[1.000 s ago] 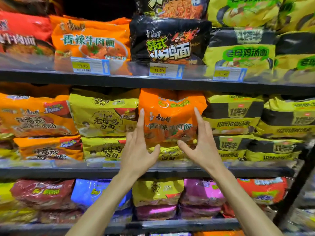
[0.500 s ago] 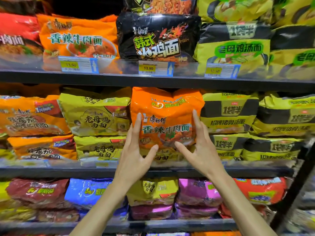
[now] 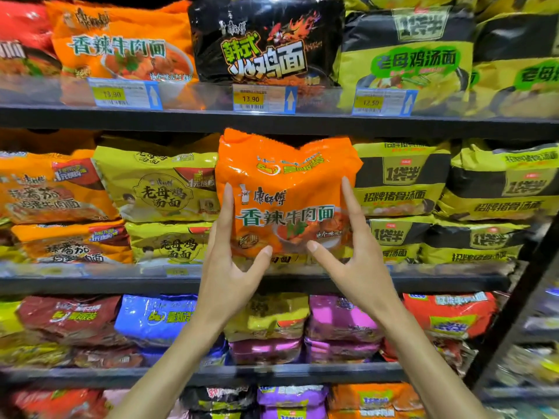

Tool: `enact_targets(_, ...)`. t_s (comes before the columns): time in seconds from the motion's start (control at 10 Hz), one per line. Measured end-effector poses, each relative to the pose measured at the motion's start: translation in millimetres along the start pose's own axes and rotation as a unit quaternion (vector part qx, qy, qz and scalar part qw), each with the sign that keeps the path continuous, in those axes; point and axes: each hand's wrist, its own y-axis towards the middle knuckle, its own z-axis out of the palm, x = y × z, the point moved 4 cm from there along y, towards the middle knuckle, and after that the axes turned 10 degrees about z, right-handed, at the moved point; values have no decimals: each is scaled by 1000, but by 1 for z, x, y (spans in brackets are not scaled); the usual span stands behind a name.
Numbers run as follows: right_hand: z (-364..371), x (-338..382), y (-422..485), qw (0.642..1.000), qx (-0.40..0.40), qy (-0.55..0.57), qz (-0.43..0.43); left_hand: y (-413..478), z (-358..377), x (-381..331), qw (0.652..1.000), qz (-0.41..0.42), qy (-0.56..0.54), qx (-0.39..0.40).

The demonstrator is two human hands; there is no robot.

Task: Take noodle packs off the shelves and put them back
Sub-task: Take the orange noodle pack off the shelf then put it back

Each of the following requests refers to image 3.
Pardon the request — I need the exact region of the person's right hand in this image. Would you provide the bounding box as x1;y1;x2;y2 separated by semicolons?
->
306;176;401;322

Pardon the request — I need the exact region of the person's left hand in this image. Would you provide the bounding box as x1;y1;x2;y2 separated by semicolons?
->
197;183;273;329

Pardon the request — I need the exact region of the orange noodle multipack with bowl picture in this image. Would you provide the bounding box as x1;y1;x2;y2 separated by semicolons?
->
215;128;363;265
45;0;201;107

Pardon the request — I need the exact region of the person's left forearm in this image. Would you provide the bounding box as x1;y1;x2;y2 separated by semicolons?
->
107;307;230;419

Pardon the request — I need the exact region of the person's right forearm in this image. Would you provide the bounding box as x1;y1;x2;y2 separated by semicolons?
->
371;301;492;419

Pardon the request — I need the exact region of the pink noodle multipack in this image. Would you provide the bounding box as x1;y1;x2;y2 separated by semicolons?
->
228;338;305;365
305;294;383;343
304;337;381;364

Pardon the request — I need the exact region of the yellow black noodle multipack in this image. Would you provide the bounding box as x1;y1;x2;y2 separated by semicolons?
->
436;141;559;221
368;215;436;263
418;219;530;265
352;141;452;217

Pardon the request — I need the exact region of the yellow noodle multipack round emblem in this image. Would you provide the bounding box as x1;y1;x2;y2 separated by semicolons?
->
92;145;222;223
125;221;215;265

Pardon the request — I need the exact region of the blue noodle multipack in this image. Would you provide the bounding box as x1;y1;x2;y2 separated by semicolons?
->
114;294;200;348
139;338;231;368

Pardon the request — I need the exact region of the black shelf board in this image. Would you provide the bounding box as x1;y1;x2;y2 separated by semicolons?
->
0;362;408;390
0;275;512;296
0;104;559;141

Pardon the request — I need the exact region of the purple noodle multipack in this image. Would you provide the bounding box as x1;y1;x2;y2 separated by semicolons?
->
260;405;328;419
257;384;329;407

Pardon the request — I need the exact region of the bright red noodle multipack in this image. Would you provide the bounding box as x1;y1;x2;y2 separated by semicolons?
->
402;292;499;342
379;337;480;377

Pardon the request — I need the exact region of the clear plastic shelf guard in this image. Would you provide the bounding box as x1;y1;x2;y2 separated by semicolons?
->
0;261;517;279
0;75;559;120

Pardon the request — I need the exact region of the white blue price tag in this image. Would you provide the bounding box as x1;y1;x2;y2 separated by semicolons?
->
232;84;299;115
87;77;163;111
351;88;419;117

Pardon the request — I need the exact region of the dark red noodle multipack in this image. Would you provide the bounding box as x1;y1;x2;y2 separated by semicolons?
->
17;295;124;346
71;346;146;370

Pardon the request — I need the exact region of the orange noodle multipack red corner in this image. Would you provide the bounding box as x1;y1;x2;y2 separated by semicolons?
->
0;149;119;225
11;220;133;264

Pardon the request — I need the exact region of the yellow black multipack green label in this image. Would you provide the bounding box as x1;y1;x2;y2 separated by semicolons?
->
341;0;477;13
335;6;477;115
468;13;559;119
475;0;559;20

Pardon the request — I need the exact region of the black noodle multipack with flames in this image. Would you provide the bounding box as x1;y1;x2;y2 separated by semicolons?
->
188;0;346;88

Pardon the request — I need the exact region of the yellow green noodle multipack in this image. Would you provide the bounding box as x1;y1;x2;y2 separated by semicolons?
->
0;333;73;368
0;300;25;337

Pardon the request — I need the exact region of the black shelf upright post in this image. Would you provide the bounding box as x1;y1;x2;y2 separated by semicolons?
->
464;213;559;390

